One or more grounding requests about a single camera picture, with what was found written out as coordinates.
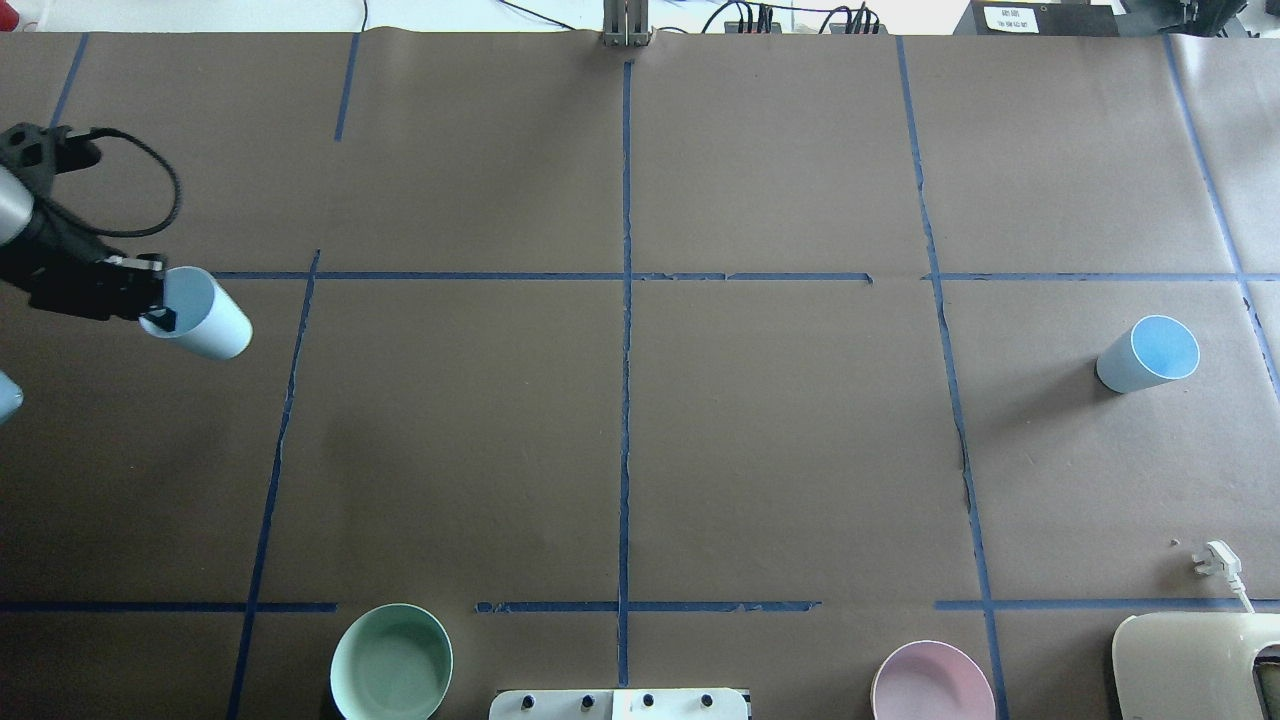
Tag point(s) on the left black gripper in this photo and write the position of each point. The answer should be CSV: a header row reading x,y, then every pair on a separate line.
x,y
58,252

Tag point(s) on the light blue cup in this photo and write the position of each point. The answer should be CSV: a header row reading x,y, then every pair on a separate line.
x,y
207,321
1157,350

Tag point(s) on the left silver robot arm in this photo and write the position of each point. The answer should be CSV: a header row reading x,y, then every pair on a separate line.
x,y
19,205

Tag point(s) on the green bowl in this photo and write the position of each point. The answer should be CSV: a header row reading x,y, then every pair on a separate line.
x,y
394,662

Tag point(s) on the pink bowl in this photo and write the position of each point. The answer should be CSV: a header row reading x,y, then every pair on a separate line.
x,y
931,680

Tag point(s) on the black box with label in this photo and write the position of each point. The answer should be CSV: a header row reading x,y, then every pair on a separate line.
x,y
1041,18

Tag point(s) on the aluminium frame post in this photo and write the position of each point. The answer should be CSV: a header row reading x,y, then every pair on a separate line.
x,y
626,23

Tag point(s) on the white pedestal column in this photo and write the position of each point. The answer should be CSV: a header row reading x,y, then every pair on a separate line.
x,y
623,703

